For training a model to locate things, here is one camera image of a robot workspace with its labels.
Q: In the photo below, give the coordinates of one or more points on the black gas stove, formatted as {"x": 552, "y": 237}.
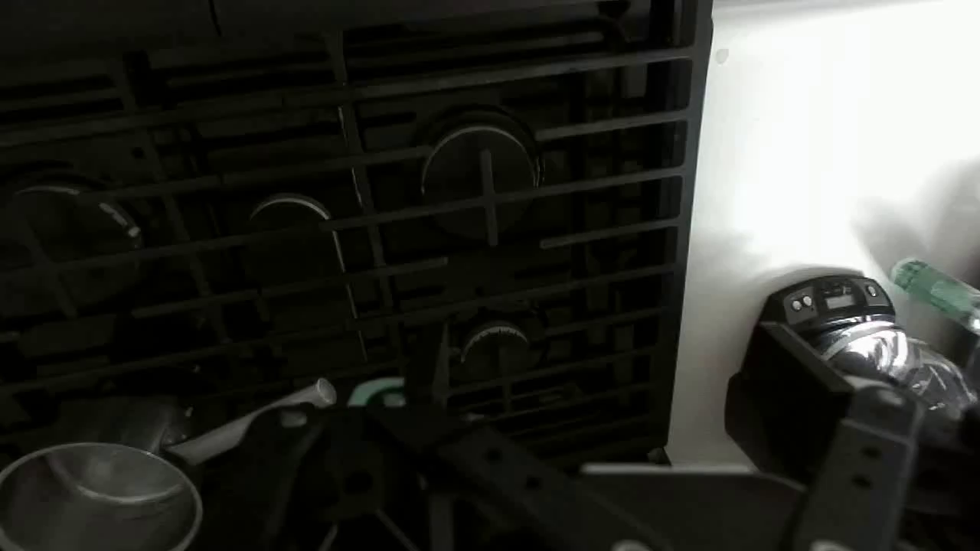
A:
{"x": 256, "y": 103}

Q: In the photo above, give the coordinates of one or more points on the black stove burner cap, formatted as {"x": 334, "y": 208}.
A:
{"x": 493, "y": 348}
{"x": 71, "y": 214}
{"x": 477, "y": 169}
{"x": 292, "y": 214}

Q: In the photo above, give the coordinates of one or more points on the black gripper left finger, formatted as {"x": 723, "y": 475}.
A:
{"x": 531, "y": 484}

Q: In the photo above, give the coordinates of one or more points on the black coffee maker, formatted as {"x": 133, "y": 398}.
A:
{"x": 832, "y": 301}

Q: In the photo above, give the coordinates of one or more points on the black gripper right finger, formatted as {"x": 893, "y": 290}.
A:
{"x": 790, "y": 398}

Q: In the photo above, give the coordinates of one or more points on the stainless steel saucepan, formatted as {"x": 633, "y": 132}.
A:
{"x": 91, "y": 501}

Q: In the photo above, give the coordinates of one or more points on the green soap bottle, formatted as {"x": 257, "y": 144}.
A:
{"x": 936, "y": 290}

